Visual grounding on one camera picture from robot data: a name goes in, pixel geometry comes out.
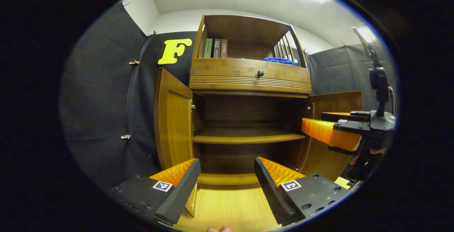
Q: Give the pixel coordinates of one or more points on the blue towel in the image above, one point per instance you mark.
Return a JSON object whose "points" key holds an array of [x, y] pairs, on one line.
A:
{"points": [[280, 61]]}

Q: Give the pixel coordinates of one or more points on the black backdrop cloth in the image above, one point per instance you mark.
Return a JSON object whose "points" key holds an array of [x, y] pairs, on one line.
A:
{"points": [[99, 111]]}

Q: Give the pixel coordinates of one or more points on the wooden shoe cabinet door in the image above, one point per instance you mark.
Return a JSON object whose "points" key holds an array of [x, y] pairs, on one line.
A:
{"points": [[173, 129], [319, 161]]}

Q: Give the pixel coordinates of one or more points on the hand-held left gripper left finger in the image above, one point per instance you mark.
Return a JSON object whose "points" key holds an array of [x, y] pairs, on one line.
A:
{"points": [[182, 193]]}

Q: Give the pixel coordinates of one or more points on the green book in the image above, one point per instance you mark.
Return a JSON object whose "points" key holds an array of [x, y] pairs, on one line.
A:
{"points": [[208, 48]]}

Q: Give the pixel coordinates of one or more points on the red clip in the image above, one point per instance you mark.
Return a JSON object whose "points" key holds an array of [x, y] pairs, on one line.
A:
{"points": [[134, 62]]}

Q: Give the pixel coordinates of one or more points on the black round drawer knob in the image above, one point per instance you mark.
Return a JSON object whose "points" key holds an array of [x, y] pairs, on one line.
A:
{"points": [[260, 73]]}

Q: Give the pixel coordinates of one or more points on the wooden double-door shoe cabinet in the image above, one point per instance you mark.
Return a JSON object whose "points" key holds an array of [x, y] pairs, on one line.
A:
{"points": [[248, 83]]}

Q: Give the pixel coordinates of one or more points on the wooden inner shelf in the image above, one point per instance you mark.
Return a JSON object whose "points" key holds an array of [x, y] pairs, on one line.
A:
{"points": [[248, 138]]}

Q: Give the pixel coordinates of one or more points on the silver clip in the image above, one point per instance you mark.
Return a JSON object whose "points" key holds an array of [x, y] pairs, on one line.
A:
{"points": [[125, 137]]}

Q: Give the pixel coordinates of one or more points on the wooden cabinet drawer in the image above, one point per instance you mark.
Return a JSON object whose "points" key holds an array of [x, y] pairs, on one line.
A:
{"points": [[230, 72]]}

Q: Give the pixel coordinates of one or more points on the dark brown book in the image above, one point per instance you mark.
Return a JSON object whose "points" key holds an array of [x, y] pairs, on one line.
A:
{"points": [[216, 48]]}

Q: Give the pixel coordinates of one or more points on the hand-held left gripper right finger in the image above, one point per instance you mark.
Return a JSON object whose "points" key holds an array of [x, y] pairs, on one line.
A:
{"points": [[271, 193]]}

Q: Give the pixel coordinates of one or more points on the metal door hinge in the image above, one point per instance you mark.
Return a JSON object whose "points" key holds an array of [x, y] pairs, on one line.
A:
{"points": [[193, 106], [308, 108]]}

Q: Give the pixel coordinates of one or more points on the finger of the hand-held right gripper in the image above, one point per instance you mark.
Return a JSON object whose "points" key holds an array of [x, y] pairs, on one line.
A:
{"points": [[340, 115], [319, 131]]}

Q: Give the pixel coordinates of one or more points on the small dark clip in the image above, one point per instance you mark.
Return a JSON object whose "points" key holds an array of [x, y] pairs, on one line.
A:
{"points": [[152, 34]]}

